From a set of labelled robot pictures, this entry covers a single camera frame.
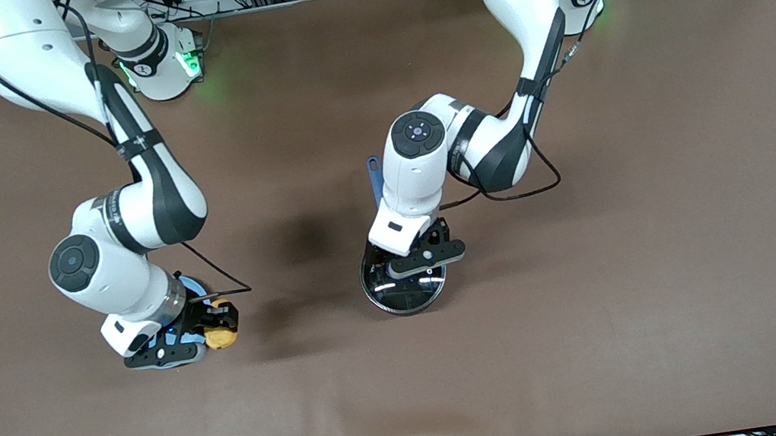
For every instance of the yellow potato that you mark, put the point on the yellow potato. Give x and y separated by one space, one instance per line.
222 340

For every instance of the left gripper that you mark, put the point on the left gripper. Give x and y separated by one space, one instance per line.
439 228

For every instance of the brown table cover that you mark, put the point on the brown table cover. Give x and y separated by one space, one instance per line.
606 339

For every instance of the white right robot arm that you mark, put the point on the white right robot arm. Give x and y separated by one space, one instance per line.
113 282

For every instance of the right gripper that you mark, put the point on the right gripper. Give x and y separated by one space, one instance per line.
200 315

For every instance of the glass lid with blue knob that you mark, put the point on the glass lid with blue knob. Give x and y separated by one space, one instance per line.
407 296

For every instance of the blue round plate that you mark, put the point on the blue round plate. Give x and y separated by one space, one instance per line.
194 285

